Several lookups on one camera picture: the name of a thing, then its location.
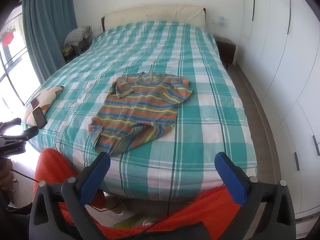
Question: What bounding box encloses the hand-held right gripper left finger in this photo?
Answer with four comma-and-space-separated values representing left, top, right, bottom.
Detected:
29, 151, 111, 240

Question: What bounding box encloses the teal curtain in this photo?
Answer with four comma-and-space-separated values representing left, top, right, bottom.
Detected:
22, 0, 78, 85

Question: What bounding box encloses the thin black cable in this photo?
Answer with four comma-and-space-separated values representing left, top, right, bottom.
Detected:
10, 169, 38, 182

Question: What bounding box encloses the person's left hand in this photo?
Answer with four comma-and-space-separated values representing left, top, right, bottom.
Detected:
0, 158, 13, 193

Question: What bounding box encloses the red hanging object outside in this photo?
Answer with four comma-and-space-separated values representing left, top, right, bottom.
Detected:
1, 31, 16, 47

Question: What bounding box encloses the white wardrobe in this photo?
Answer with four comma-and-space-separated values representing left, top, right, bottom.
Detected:
235, 0, 320, 222

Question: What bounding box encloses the striped knit shirt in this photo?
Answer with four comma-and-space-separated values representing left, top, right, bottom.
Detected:
87, 72, 194, 156

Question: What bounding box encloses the dark wooden nightstand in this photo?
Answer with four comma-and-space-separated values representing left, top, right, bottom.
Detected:
213, 35, 237, 68

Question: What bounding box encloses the teal plaid bedspread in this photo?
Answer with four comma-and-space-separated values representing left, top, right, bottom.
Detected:
24, 21, 258, 202

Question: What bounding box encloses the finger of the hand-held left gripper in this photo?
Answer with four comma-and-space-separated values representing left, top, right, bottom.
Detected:
0, 118, 22, 131
20, 126, 39, 142

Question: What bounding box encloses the cream padded headboard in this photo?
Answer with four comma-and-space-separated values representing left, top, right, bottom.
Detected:
101, 4, 207, 32

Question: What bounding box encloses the window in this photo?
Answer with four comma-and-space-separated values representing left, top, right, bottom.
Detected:
0, 5, 42, 123

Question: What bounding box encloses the pile of checked clothes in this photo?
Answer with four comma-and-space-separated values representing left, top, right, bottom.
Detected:
62, 25, 93, 56

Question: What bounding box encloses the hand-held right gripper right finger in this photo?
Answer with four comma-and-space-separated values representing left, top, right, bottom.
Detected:
214, 151, 297, 240

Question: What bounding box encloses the patterned cream pillow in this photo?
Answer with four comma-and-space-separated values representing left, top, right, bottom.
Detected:
24, 85, 64, 127

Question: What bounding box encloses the person's orange knit garment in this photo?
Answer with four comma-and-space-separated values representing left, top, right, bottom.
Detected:
33, 148, 244, 240

